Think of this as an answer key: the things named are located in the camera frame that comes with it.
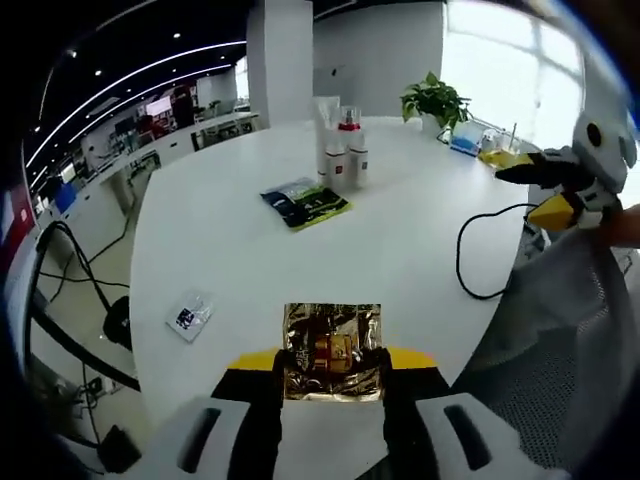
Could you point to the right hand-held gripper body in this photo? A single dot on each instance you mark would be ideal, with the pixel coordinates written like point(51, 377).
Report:
point(605, 150)

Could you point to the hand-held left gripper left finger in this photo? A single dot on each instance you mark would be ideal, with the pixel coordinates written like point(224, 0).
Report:
point(265, 425)

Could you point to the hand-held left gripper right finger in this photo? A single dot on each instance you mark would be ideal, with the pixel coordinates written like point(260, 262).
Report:
point(400, 425)

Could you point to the gold foil skincare sachet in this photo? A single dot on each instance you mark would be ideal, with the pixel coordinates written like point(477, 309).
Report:
point(332, 345)

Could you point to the small white skincare sachet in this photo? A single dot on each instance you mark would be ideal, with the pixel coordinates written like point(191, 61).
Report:
point(191, 317)

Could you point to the small white skincare bottle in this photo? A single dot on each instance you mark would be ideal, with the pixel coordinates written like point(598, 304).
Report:
point(360, 167)

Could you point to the large red-collar skincare bottle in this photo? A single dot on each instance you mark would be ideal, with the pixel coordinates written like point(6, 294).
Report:
point(350, 122)

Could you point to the small translucent skincare bottle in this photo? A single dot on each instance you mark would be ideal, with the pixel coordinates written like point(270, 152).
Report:
point(336, 167)

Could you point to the white skincare tube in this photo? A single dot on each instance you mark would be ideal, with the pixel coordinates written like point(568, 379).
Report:
point(325, 125)

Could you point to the green silver skincare pouch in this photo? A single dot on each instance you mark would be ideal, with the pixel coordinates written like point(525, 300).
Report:
point(305, 205)

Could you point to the blue storage bin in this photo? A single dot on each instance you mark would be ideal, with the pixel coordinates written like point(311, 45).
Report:
point(65, 197)

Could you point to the person's right hand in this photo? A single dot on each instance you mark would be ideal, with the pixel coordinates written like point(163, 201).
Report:
point(627, 227)

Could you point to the potted green plant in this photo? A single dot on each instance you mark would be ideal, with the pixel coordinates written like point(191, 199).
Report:
point(437, 102)

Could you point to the grey mesh office chair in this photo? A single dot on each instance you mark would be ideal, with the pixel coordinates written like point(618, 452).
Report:
point(550, 350)

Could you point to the black floor box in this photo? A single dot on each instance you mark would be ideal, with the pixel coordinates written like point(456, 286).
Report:
point(120, 445)

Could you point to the white power strip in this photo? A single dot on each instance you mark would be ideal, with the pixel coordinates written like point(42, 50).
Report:
point(100, 386)

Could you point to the black stand base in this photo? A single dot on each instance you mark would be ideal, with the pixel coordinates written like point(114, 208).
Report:
point(117, 320)

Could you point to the white cabinet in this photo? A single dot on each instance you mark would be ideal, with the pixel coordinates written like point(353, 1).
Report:
point(328, 82)

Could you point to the white square pillar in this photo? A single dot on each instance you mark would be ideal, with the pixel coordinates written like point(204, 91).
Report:
point(280, 60)

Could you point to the white stand tray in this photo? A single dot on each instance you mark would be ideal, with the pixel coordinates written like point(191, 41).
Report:
point(22, 270)

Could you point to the long white counter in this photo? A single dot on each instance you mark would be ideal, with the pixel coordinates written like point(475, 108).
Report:
point(165, 150)

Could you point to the monitor with red screen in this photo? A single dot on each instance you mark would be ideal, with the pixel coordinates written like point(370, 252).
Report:
point(15, 215)

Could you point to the bright wall screen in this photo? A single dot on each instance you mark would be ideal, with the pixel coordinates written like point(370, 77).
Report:
point(158, 106)

